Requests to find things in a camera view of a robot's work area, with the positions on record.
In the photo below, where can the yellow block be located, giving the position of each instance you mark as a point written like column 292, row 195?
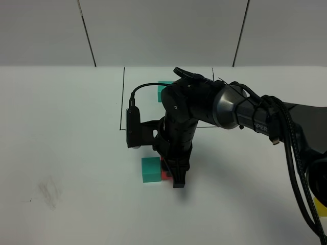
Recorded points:
column 321, row 209

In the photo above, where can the green template block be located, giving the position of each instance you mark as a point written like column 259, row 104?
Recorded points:
column 161, row 87

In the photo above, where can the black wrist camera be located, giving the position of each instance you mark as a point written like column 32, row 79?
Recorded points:
column 133, row 127

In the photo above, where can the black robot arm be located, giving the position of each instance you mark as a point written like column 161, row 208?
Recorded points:
column 193, row 98

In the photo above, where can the red block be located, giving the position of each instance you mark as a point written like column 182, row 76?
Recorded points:
column 165, row 174

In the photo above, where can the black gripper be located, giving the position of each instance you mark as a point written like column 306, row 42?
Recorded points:
column 174, row 143

